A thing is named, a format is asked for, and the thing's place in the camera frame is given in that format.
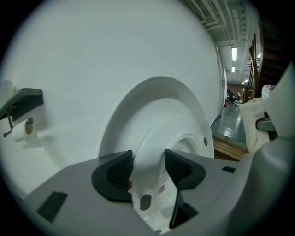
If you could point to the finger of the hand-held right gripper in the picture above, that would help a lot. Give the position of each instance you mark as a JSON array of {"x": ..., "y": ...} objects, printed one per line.
[{"x": 263, "y": 124}]

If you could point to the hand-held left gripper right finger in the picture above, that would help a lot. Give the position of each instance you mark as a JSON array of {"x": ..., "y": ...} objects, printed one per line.
[{"x": 189, "y": 175}]

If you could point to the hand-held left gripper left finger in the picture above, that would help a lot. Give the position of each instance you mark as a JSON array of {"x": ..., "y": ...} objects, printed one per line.
[{"x": 103, "y": 182}]

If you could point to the white wiping cloth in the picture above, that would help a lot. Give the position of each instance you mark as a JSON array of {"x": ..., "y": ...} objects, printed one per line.
[{"x": 250, "y": 124}]

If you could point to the hanging toilet paper roll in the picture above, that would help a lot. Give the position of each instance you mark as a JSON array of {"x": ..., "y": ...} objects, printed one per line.
[{"x": 19, "y": 133}]

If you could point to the upright toilet paper roll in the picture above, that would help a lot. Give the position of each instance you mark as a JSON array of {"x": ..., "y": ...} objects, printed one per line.
[{"x": 8, "y": 87}]

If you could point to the clear plastic-wrapped bundle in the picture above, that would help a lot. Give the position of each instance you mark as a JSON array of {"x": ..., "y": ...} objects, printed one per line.
[{"x": 267, "y": 92}]

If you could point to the red fire extinguisher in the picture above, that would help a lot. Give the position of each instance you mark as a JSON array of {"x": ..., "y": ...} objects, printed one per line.
[{"x": 226, "y": 103}]

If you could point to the black office chair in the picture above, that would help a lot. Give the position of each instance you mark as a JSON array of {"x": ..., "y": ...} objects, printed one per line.
[{"x": 231, "y": 95}]

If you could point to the white door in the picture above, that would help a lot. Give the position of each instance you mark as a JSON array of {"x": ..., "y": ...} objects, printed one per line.
[{"x": 221, "y": 96}]

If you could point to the hallway ceiling light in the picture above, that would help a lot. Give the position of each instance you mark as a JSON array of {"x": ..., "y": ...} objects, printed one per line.
[
  {"x": 234, "y": 54},
  {"x": 233, "y": 69}
]

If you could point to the dark wooden staircase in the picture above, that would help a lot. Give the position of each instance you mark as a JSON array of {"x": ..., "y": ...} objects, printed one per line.
[{"x": 272, "y": 57}]

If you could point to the black wall paper holder shelf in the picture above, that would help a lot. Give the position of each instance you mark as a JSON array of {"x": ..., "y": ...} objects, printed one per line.
[{"x": 25, "y": 99}]

